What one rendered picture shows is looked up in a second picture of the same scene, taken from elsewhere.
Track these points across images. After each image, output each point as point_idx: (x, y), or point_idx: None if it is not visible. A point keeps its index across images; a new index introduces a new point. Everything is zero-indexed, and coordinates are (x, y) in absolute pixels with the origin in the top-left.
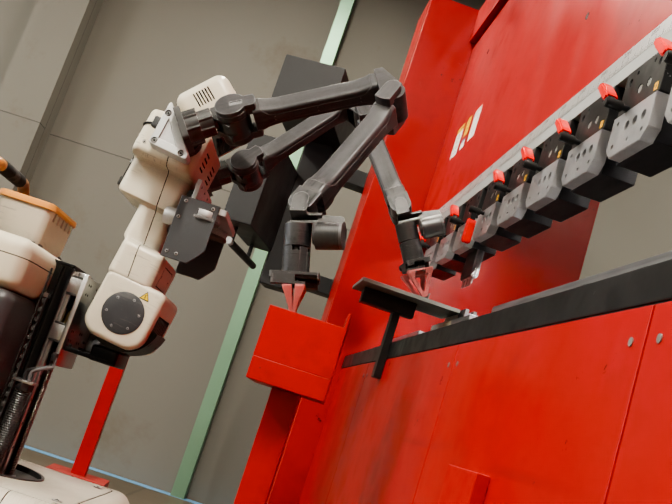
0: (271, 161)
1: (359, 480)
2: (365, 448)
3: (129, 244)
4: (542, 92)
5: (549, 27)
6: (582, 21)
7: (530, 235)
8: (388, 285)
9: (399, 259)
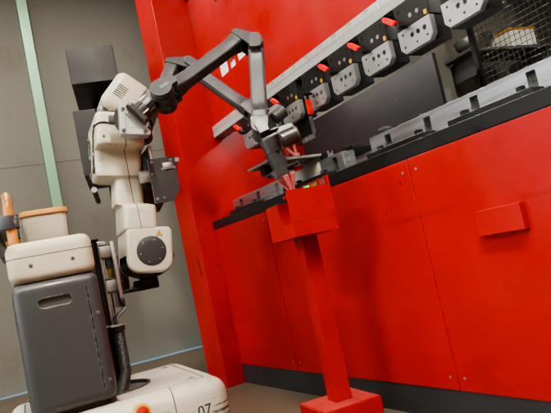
0: (154, 118)
1: (328, 270)
2: None
3: (130, 206)
4: (325, 9)
5: None
6: None
7: (355, 93)
8: None
9: (211, 150)
